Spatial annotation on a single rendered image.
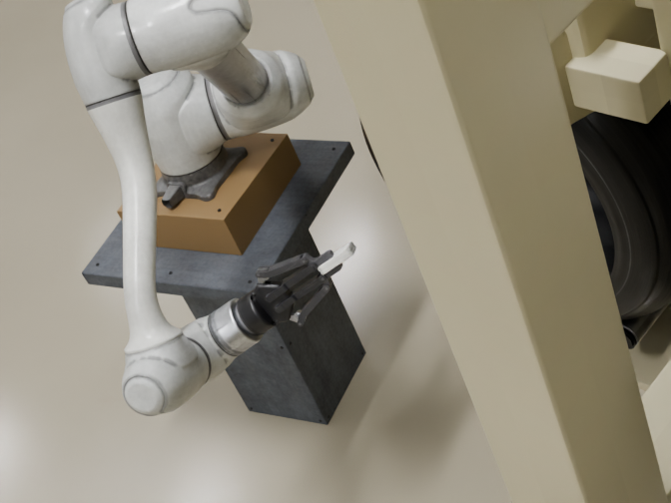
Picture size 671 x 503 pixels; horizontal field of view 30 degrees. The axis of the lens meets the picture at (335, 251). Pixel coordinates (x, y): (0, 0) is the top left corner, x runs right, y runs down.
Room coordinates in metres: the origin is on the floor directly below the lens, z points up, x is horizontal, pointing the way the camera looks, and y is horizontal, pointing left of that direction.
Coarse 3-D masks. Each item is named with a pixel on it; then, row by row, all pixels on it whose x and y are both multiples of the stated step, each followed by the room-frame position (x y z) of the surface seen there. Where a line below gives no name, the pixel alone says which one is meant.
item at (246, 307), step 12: (264, 288) 1.66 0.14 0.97; (276, 288) 1.65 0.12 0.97; (240, 300) 1.67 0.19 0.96; (252, 300) 1.65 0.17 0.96; (264, 300) 1.65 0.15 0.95; (276, 300) 1.64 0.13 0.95; (240, 312) 1.65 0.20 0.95; (252, 312) 1.63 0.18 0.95; (264, 312) 1.64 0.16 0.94; (276, 312) 1.64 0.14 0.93; (288, 312) 1.63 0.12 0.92; (252, 324) 1.63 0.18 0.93; (264, 324) 1.62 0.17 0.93; (276, 324) 1.63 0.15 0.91
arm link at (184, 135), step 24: (168, 72) 2.39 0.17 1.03; (144, 96) 2.37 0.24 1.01; (168, 96) 2.34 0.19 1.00; (192, 96) 2.35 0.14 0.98; (168, 120) 2.33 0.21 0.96; (192, 120) 2.32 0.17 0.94; (168, 144) 2.33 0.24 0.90; (192, 144) 2.32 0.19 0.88; (216, 144) 2.32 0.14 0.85; (168, 168) 2.34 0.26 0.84; (192, 168) 2.32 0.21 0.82
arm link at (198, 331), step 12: (192, 324) 1.69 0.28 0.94; (204, 324) 1.68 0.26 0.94; (192, 336) 1.65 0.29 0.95; (204, 336) 1.65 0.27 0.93; (204, 348) 1.62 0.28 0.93; (216, 348) 1.64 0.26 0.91; (216, 360) 1.62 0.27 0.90; (228, 360) 1.64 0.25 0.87; (216, 372) 1.62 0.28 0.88; (204, 384) 1.60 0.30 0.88
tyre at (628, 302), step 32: (576, 128) 1.23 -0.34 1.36; (608, 128) 1.21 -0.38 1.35; (640, 128) 1.19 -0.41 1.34; (608, 160) 1.19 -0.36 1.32; (640, 160) 1.18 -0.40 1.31; (608, 192) 1.20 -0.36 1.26; (640, 192) 1.17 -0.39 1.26; (608, 224) 1.51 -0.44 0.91; (640, 224) 1.17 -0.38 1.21; (608, 256) 1.44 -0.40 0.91; (640, 256) 1.18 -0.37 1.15; (640, 288) 1.19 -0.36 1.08
